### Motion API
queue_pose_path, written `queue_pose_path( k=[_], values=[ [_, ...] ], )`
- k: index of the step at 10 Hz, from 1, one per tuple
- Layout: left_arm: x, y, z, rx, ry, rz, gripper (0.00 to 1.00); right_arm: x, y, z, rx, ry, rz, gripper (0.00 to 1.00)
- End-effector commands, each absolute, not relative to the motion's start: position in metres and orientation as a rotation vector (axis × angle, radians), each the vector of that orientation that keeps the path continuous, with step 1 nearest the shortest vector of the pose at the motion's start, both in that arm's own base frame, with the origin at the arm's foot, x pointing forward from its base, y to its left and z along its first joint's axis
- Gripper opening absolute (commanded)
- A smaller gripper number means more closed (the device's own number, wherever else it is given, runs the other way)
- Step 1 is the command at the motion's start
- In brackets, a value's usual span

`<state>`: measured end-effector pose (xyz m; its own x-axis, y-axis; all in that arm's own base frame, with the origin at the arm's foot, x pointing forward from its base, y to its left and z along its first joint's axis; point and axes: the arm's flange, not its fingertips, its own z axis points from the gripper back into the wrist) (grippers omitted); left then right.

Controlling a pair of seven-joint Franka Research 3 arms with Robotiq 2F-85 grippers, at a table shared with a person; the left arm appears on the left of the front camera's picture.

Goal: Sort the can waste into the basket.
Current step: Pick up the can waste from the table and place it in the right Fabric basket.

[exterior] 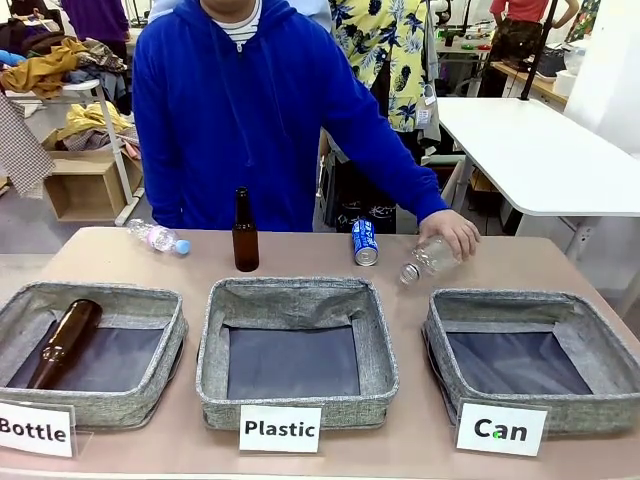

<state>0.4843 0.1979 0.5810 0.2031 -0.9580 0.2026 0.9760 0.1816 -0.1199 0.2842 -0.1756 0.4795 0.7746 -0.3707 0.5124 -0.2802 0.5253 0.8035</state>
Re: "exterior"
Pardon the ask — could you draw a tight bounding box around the person in purple top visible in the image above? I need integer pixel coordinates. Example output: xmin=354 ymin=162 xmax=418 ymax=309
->
xmin=59 ymin=0 xmax=132 ymax=64

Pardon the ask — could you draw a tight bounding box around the white sign reading Plastic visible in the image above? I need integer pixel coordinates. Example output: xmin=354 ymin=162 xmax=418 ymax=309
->
xmin=238 ymin=404 xmax=323 ymax=455

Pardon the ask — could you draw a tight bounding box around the standing brown glass bottle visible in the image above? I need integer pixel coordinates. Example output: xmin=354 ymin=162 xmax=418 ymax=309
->
xmin=231 ymin=186 xmax=260 ymax=273

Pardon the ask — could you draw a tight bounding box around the grey fabric basket plastic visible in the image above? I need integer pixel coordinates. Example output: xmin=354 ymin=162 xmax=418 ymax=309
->
xmin=195 ymin=276 xmax=401 ymax=431

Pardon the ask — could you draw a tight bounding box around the clear plastic bottle silver cap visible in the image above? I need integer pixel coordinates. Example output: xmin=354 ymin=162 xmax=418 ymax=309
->
xmin=399 ymin=235 xmax=462 ymax=287

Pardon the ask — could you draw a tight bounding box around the white sign reading Bottle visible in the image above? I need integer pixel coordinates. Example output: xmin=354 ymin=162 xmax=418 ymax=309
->
xmin=0 ymin=400 xmax=76 ymax=459

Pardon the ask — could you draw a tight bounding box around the lying brown glass bottle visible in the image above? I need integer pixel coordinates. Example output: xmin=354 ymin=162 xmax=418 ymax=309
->
xmin=25 ymin=298 xmax=104 ymax=391

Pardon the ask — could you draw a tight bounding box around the clear plastic bottle blue cap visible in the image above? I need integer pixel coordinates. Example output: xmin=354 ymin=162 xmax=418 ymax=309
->
xmin=125 ymin=218 xmax=193 ymax=256

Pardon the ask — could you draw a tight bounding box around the checkered cloth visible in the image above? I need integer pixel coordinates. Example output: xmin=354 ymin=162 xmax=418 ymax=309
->
xmin=0 ymin=89 xmax=56 ymax=200

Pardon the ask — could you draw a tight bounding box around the person in floral shirt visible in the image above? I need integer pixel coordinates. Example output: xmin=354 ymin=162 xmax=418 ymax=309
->
xmin=327 ymin=0 xmax=441 ymax=134

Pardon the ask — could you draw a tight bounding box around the white sign reading Can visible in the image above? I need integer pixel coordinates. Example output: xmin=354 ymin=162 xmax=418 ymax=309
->
xmin=454 ymin=402 xmax=549 ymax=458

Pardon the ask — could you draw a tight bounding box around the pile of clothes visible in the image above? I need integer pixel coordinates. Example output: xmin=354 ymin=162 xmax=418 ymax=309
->
xmin=0 ymin=37 xmax=132 ymax=101

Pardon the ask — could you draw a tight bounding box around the grey fabric basket bottle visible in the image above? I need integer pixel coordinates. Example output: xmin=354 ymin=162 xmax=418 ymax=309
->
xmin=0 ymin=281 xmax=189 ymax=430

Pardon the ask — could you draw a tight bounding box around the blue drink can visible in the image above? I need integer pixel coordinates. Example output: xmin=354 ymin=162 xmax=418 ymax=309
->
xmin=352 ymin=218 xmax=380 ymax=267

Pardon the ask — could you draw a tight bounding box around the black printed bag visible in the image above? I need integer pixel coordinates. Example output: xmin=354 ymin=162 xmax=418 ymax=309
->
xmin=322 ymin=149 xmax=399 ymax=235

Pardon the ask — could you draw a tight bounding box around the white clothes rack table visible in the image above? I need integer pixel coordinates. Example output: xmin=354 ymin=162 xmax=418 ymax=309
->
xmin=4 ymin=79 xmax=146 ymax=227

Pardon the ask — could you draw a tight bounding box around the wooden crate box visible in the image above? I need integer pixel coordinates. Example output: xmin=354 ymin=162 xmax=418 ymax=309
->
xmin=42 ymin=149 xmax=144 ymax=223

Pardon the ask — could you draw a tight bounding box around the person's left hand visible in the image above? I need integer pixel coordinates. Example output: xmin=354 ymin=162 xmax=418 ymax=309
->
xmin=417 ymin=209 xmax=482 ymax=263

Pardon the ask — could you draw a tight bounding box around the person in blue hoodie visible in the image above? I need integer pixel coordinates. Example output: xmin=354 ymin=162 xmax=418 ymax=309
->
xmin=131 ymin=0 xmax=451 ymax=234

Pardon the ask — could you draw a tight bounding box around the grey fabric basket can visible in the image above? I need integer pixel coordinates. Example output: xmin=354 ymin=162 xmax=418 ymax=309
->
xmin=422 ymin=288 xmax=640 ymax=437

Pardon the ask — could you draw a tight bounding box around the person in red shirt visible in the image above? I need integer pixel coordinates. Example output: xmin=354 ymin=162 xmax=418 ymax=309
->
xmin=479 ymin=0 xmax=551 ymax=99

